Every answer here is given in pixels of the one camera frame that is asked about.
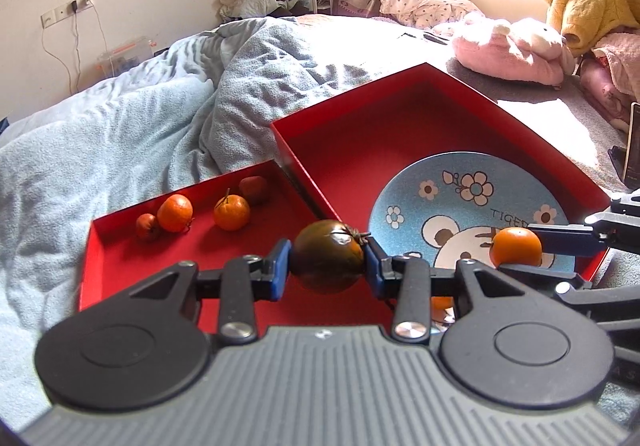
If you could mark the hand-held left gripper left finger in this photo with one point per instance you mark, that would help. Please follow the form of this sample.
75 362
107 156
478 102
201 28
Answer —
280 271

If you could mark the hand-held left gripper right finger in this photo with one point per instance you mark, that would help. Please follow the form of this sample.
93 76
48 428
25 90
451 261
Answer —
372 268

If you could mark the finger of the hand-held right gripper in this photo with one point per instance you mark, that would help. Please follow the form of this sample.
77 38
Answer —
545 273
565 238

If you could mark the dark green-brown tomato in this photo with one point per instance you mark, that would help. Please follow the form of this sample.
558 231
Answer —
327 258

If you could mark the blue bear print plate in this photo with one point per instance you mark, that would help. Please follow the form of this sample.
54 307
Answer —
415 206

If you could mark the shallow red box lid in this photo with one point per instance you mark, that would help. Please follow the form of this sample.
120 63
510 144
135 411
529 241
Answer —
200 246

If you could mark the deep red box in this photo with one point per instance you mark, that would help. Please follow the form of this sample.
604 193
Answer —
350 151

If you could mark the orange mandarin with stem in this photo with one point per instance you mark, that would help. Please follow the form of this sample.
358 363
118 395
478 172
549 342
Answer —
232 213

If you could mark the dark flat device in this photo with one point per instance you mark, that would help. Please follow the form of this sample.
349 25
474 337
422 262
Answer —
632 146

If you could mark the small red fruit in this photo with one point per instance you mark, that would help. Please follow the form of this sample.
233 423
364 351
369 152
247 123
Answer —
254 190
147 227

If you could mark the pink towel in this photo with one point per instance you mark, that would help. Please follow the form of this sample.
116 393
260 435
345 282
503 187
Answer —
612 71

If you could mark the pink plush toy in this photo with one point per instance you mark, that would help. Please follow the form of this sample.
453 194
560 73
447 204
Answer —
500 51

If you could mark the blue-grey blanket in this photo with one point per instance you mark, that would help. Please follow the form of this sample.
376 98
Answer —
125 126

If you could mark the clear plastic storage box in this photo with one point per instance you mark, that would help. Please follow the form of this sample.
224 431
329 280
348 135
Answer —
125 56

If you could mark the polka dot quilt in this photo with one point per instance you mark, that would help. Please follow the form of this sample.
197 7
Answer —
425 3

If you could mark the white wall outlet strip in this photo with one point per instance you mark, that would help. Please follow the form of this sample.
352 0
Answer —
60 13

